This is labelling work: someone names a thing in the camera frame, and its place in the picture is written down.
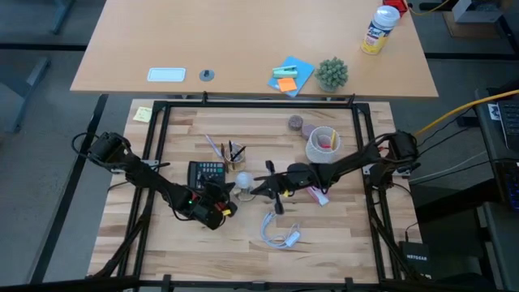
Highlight blue notebook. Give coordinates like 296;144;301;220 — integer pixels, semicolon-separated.
266;55;316;99

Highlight red object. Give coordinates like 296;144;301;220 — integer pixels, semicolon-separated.
383;0;409;17

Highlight black keyboard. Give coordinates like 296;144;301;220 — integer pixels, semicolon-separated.
500;160;519;214

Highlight mint green stapler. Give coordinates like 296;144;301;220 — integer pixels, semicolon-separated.
272;64;299;79

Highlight black cable bundle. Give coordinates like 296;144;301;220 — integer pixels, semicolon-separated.
91;184;157;281
367;194;410;281

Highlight white inline cord switch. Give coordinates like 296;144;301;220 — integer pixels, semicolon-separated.
284;230;302;248

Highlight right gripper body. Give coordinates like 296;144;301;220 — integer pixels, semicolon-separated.
265;160;297;215

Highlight white lamp cord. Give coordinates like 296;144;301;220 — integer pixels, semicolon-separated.
259;210;302;249

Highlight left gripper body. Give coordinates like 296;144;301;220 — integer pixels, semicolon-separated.
190;184;238;231

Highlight yellow disinfectant wipes canister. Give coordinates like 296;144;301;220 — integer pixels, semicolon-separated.
359;5;401;56

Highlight black laptop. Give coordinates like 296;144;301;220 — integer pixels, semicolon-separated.
484;97;519;153

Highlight tan wooden desk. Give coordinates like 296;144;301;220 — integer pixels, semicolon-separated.
69;0;440;100

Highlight black network switch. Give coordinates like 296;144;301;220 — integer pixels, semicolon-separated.
398;240;432;281

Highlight black metal rig frame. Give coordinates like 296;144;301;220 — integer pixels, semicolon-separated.
116;92;411;292

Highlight grey box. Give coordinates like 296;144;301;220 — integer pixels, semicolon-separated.
451;0;504;24

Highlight yellow sticky note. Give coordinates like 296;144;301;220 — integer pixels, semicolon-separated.
132;105;154;124

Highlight white lightbulb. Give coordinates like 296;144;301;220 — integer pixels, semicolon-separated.
234;170;255;191

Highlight green succulent plant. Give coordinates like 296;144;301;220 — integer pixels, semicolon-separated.
314;56;350;93

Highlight white rectangular card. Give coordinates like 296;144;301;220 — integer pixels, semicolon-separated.
146;67;187;84

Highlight round lamp socket base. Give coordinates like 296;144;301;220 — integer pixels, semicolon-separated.
234;187;256;203

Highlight black calculator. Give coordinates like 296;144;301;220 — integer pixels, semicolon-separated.
187;161;227;191

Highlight brown cardboard sheet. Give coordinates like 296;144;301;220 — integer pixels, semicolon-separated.
441;11;508;40

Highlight mauve round coaster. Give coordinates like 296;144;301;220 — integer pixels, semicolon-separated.
300;122;317;140

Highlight orange sticky notes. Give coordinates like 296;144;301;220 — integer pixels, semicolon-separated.
277;76;298;93

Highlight white ribbed cup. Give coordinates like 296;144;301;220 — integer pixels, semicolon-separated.
305;126;343;164

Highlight purple pen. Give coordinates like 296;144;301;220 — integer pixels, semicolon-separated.
204;133;224;160

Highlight yellow cable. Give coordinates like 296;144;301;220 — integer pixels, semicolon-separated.
413;88;519;139
407;0;452;16

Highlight grey table leg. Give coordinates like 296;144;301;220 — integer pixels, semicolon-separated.
0;56;52;135
50;0;77;36

